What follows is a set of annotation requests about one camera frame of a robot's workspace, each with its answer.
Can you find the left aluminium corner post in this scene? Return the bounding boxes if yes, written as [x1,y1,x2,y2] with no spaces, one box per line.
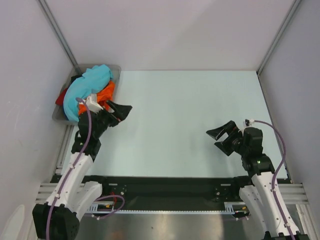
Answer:
[37,0,82,74]

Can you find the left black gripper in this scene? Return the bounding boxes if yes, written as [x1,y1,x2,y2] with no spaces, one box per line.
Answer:
[93,99,131,139]

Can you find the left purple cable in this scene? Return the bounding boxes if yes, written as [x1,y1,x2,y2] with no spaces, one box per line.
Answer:
[46,97,126,240]

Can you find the aluminium corner post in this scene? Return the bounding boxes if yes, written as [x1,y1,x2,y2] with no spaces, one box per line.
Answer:
[256,0,304,77]
[37,0,82,74]

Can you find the white cable duct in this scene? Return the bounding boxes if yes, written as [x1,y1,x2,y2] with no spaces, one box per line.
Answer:
[85,202,250,219]

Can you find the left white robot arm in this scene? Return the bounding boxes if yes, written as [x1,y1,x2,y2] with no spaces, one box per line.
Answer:
[32,97,133,240]

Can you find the orange t-shirt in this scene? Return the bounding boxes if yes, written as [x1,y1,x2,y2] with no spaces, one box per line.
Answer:
[83,81,116,110]

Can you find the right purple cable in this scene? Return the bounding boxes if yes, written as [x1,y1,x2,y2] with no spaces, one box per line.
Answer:
[236,119,297,240]

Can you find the red t-shirt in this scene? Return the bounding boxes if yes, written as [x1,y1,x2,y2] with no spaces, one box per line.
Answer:
[55,88,68,107]

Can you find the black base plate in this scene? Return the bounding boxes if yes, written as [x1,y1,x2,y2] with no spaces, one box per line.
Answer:
[80,175,255,212]

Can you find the purple cable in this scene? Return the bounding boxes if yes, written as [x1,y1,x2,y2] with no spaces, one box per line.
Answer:
[236,119,297,240]
[46,97,126,240]

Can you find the grey plastic tray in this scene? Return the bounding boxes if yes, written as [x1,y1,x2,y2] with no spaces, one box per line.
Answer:
[52,63,122,126]

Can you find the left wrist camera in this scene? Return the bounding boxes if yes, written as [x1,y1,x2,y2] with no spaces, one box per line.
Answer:
[85,93,103,113]

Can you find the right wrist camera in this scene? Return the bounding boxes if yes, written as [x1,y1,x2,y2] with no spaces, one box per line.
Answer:
[243,119,255,128]

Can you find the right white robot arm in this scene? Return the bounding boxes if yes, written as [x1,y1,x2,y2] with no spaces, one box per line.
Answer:
[206,119,309,240]

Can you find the right aluminium corner post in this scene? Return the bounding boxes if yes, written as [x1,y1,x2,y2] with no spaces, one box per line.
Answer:
[256,0,304,77]

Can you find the black t-shirt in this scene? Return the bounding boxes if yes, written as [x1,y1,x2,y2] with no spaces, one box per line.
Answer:
[70,74,82,84]

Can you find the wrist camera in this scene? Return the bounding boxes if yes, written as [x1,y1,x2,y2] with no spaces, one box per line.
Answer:
[85,93,103,113]
[243,119,255,128]

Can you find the light blue t-shirt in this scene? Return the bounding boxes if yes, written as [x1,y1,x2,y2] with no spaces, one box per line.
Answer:
[63,64,114,122]

